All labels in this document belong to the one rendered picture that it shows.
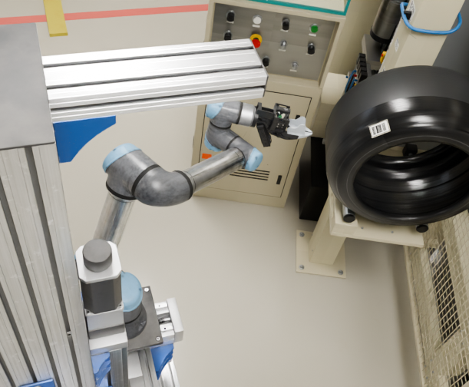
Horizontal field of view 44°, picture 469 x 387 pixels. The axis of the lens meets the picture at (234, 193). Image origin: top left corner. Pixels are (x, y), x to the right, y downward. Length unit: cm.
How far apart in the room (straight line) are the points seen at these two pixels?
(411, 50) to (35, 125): 158
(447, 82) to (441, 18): 23
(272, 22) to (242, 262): 125
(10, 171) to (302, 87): 200
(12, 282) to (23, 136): 32
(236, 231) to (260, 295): 40
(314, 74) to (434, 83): 85
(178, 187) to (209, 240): 149
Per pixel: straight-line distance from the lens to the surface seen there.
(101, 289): 126
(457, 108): 189
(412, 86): 192
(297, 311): 298
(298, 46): 258
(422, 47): 214
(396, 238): 234
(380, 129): 184
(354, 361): 295
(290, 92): 268
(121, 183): 168
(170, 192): 163
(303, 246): 317
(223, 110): 188
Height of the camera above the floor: 258
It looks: 51 degrees down
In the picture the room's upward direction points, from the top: 12 degrees clockwise
